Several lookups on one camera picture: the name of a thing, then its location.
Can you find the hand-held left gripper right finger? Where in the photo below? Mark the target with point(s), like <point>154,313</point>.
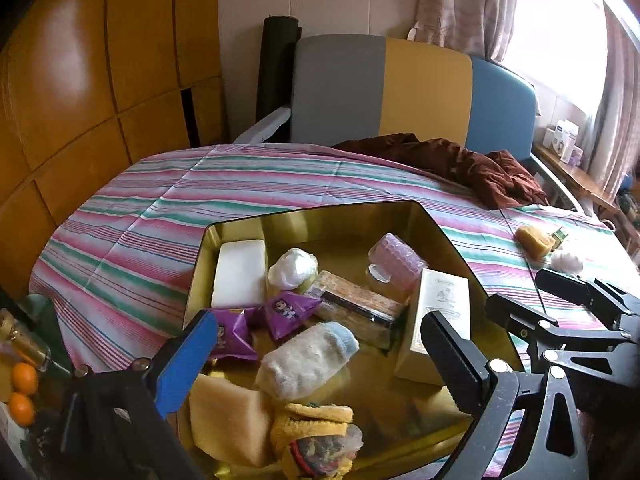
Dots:
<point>452,355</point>

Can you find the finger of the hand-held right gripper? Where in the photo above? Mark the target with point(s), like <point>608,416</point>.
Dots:
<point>565,285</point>
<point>520,317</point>

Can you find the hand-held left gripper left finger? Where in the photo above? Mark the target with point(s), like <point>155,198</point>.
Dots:
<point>185,360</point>

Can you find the white fluffy puff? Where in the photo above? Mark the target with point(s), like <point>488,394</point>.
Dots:
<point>566,261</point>

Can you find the purple snack packet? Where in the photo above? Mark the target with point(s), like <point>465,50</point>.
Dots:
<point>287,312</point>
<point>230,335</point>

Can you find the cream cardboard box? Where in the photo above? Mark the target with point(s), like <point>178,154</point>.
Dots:
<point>442,300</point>

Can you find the pale yellow sponge cloth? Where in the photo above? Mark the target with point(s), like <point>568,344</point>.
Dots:
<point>227,420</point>

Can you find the pink ribbed plastic container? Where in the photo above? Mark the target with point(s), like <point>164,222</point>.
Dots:
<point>400,260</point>

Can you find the white sock with blue toe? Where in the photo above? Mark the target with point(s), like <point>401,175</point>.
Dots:
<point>305,362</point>

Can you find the yellow fluffy towel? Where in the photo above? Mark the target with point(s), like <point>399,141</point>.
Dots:
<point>310,417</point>

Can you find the gold metal tray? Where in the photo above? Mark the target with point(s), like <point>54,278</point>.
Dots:
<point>350,235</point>

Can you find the clear bag with dark contents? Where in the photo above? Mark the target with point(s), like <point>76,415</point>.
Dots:
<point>325,452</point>

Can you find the small green packet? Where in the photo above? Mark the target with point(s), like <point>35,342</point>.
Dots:
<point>560,237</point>

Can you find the yellow sponge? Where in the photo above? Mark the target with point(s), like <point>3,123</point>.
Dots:
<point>534,242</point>

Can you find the white foam block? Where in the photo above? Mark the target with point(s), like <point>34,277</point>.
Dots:
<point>239,272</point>

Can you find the wooden bedside table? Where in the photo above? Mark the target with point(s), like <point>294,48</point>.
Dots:
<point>580,180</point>

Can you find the pale purple carton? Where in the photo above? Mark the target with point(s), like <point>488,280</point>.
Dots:
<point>577,156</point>

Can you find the white crumpled plastic ball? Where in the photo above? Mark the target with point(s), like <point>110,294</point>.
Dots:
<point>292,267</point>

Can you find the striped bedsheet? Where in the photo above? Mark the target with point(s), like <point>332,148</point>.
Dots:
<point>150,220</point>

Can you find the white carton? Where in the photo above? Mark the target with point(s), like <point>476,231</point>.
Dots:
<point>566,140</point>

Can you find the orange fruit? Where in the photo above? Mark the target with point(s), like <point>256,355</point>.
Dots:
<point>21,409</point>
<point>25,378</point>

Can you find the brown crumpled cloth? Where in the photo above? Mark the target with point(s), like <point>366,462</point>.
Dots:
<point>450,165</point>

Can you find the pink patterned curtain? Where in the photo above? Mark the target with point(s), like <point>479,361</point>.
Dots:
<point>460,5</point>
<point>617,110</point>

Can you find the grey yellow blue headboard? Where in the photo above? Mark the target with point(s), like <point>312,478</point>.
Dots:
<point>425,90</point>

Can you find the white foam piece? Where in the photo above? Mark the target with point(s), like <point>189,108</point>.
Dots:
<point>262,127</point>

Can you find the bright window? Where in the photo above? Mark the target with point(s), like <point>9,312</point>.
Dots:
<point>555,25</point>

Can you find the wooden wardrobe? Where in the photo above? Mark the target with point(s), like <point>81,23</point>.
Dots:
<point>100,85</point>

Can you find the black rolled mat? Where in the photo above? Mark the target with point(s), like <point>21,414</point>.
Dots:
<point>277,65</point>

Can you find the grey bed rail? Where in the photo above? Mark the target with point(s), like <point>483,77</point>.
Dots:
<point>562,185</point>

